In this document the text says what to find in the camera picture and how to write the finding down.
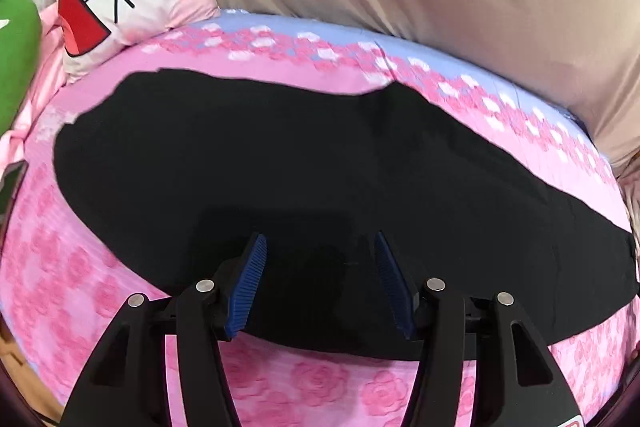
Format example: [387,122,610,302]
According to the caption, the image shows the black pants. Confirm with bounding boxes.
[53,69,638,361]

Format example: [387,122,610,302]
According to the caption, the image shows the pink rose bed sheet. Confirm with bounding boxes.
[1,12,639,426]

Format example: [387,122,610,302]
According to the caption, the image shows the green plush pillow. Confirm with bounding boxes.
[0,0,42,133]

